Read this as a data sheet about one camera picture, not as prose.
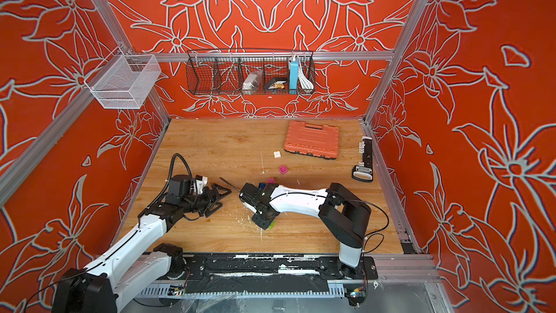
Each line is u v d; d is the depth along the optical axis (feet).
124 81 3.01
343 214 1.51
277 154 3.40
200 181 2.64
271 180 3.10
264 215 2.44
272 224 2.46
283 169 3.20
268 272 2.39
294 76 2.87
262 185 3.05
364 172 3.20
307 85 2.97
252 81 3.02
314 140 3.38
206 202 2.34
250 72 3.19
